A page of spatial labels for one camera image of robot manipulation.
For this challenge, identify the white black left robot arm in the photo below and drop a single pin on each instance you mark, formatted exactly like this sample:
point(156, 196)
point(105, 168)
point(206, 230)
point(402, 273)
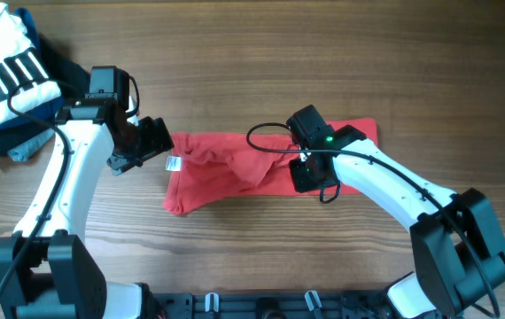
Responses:
point(46, 270)

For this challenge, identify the grey folded shirt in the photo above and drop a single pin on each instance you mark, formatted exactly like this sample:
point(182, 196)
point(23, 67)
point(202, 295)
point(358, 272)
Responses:
point(28, 149)

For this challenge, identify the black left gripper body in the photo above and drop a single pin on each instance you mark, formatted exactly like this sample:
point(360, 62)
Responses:
point(147, 141)

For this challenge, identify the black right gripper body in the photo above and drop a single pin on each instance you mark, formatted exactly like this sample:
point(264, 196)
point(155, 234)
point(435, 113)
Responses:
point(304, 178)

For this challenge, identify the red soccer t-shirt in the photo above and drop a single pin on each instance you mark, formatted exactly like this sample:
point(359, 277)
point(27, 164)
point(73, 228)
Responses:
point(210, 166)

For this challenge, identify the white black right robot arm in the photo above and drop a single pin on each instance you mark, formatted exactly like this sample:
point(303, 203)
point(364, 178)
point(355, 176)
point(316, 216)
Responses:
point(458, 244)

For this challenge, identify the white black printed folded shirt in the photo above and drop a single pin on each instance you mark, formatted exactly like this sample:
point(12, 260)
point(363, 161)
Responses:
point(24, 80)

